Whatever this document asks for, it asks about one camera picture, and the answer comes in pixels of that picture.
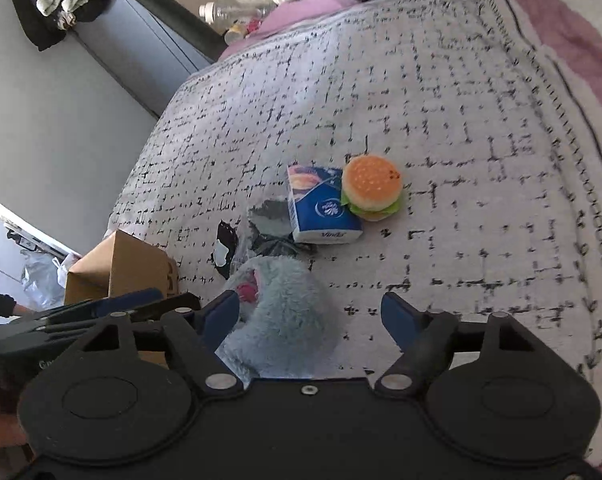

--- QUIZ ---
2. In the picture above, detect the black and white plush toy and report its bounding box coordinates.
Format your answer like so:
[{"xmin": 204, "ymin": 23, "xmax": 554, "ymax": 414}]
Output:
[{"xmin": 211, "ymin": 220, "xmax": 241, "ymax": 281}]

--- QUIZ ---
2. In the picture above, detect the white black-patterned blanket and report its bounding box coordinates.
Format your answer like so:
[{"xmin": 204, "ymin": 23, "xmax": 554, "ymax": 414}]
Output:
[{"xmin": 103, "ymin": 0, "xmax": 602, "ymax": 463}]

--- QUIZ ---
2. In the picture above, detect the white plastic bag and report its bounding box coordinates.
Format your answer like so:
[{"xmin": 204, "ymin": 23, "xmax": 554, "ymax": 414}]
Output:
[{"xmin": 22, "ymin": 252, "xmax": 69, "ymax": 308}]

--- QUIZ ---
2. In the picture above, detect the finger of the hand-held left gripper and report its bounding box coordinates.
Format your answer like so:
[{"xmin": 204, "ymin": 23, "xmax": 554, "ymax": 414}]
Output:
[
  {"xmin": 28, "ymin": 294, "xmax": 203, "ymax": 337},
  {"xmin": 45, "ymin": 287, "xmax": 165, "ymax": 322}
]

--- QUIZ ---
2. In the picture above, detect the hamburger plush toy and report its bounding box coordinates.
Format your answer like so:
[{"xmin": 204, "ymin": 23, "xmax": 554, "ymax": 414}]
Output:
[{"xmin": 340, "ymin": 155, "xmax": 404, "ymax": 223}]

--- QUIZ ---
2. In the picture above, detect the grey fluffy plush toy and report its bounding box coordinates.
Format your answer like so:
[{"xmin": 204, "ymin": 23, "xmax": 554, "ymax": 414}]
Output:
[{"xmin": 215, "ymin": 255, "xmax": 339, "ymax": 380}]

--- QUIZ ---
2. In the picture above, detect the pink striped blanket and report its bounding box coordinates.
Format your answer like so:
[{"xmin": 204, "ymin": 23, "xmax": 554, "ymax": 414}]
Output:
[{"xmin": 495, "ymin": 0, "xmax": 602, "ymax": 141}]

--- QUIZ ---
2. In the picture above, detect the brown cardboard box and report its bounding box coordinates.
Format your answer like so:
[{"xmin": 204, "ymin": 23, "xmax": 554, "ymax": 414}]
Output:
[{"xmin": 63, "ymin": 230, "xmax": 182, "ymax": 311}]

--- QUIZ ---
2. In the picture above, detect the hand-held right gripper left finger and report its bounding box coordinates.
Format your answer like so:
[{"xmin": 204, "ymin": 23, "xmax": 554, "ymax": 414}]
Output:
[{"xmin": 72, "ymin": 290, "xmax": 245, "ymax": 397}]

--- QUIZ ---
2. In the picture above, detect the grey cabinet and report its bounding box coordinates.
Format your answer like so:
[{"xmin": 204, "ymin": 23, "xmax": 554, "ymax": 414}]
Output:
[{"xmin": 63, "ymin": 0, "xmax": 228, "ymax": 117}]

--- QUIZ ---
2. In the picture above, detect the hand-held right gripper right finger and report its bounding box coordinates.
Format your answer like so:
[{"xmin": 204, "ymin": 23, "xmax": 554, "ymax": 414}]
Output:
[{"xmin": 373, "ymin": 291, "xmax": 553, "ymax": 397}]

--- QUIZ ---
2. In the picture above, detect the person's left forearm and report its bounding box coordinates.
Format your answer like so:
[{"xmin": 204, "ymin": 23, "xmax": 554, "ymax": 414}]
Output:
[{"xmin": 0, "ymin": 410, "xmax": 29, "ymax": 452}]

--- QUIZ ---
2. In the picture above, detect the clear plastic bottle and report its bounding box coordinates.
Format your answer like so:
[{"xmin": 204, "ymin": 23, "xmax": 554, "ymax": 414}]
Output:
[{"xmin": 199, "ymin": 0, "xmax": 278, "ymax": 27}]

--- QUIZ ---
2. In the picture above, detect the blue tissue pack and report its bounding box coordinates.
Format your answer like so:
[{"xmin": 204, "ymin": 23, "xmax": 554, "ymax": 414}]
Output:
[{"xmin": 287, "ymin": 164, "xmax": 364, "ymax": 245}]

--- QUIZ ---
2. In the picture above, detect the dark crumpled plastic bag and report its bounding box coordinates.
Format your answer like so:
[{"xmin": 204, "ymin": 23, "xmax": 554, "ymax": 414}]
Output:
[{"xmin": 246, "ymin": 199, "xmax": 312, "ymax": 257}]

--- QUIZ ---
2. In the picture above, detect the pink pillow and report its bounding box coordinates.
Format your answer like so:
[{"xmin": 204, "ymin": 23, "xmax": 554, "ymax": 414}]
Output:
[{"xmin": 220, "ymin": 0, "xmax": 364, "ymax": 61}]

